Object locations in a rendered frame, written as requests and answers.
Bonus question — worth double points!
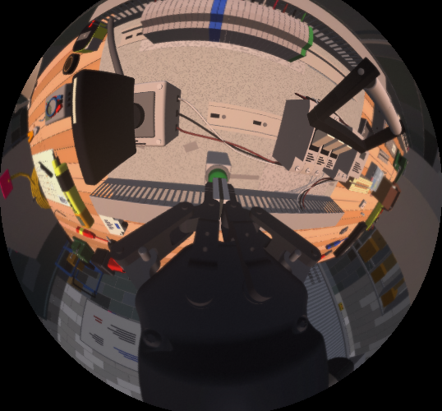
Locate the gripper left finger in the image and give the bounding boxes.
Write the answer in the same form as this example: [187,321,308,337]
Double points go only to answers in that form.
[108,178,222,275]

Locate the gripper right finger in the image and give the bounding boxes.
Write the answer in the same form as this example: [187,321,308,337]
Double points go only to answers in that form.
[219,178,323,275]

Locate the grey button box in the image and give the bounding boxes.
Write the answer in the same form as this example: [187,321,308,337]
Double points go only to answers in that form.
[205,150,233,182]

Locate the grey breaker block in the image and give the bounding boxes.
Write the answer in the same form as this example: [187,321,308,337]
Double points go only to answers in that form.
[271,98,348,178]

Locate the small grey breaker pair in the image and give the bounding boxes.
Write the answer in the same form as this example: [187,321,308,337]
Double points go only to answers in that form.
[337,150,368,182]

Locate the white box blue label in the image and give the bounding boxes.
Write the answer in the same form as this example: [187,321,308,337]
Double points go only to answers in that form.
[99,213,130,237]

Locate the red black tool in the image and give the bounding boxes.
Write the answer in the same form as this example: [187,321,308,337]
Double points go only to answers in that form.
[91,247,127,276]

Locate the black long tool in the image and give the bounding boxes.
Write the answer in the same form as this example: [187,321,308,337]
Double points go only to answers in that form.
[332,221,368,259]

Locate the red yellow screwdriver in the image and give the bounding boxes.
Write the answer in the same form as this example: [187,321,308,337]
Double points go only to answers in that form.
[75,225,109,244]

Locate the green block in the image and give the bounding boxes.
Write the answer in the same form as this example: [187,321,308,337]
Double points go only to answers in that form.
[70,238,94,263]

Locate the grey ribbed shutter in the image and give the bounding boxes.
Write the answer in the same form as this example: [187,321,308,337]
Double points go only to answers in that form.
[304,261,355,358]

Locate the yellow terminal strip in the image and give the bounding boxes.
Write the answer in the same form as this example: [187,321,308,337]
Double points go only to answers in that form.
[345,175,376,194]

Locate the yellow voltage tester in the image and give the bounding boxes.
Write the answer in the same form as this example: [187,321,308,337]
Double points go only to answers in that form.
[50,156,94,229]

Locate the shelf unit yellow boxes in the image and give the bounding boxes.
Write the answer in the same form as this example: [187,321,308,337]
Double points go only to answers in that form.
[355,229,411,316]

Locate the brown box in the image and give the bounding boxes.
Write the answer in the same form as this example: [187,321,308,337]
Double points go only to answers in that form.
[373,176,401,211]

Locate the white paper sheet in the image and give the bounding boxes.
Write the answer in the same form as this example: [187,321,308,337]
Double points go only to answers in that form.
[32,149,76,209]

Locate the green circuit board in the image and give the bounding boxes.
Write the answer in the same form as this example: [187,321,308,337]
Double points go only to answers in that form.
[393,150,410,180]

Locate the grey case blue red parts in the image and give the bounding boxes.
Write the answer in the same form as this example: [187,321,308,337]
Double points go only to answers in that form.
[43,84,73,124]

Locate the grey speckled panel backplate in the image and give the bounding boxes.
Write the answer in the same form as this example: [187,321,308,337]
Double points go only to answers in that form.
[99,33,368,198]

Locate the magenta tag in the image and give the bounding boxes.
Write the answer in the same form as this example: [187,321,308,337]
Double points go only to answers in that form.
[0,170,16,200]

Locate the black tape roll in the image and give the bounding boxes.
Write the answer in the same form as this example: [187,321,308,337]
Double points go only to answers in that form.
[62,53,82,76]

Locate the yellow-green black meter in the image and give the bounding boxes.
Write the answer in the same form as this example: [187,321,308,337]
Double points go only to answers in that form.
[72,19,108,54]

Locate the grey terminal block row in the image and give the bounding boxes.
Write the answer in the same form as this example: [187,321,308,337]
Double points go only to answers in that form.
[140,0,315,63]

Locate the grey slotted wire duct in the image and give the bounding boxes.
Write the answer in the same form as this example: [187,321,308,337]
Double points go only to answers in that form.
[90,177,346,229]
[90,0,412,150]

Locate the bundle of loose wires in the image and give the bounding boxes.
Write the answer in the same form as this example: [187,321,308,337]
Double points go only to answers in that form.
[288,175,334,210]

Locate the red wire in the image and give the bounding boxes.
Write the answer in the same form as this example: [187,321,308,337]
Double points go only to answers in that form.
[176,126,283,167]

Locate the yellow-green tool handle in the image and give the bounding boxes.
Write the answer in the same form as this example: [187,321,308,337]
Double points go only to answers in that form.
[364,201,385,230]

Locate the blue frame rack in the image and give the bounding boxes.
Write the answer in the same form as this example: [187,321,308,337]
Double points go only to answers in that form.
[55,243,104,298]

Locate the black wire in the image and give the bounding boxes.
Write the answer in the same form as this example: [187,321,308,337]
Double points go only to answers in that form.
[177,112,281,165]

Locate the grey disconnect switch box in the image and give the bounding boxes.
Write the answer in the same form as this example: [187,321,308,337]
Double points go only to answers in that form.
[132,80,182,148]

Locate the white wire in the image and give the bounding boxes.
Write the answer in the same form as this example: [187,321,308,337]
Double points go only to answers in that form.
[177,97,277,164]

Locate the black disconnect handle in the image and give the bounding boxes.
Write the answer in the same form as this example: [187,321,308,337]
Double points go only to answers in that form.
[70,68,147,187]

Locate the grey mounting rail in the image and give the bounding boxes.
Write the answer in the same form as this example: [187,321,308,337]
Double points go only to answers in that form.
[207,104,283,137]

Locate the white wall notice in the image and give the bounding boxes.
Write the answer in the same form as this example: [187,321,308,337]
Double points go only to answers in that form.
[80,298,142,364]

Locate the yellow coiled cable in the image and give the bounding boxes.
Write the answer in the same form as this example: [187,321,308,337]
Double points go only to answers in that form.
[10,168,50,210]

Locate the black tie bar grey handle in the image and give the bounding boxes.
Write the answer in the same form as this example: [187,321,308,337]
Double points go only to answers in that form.
[306,57,404,155]

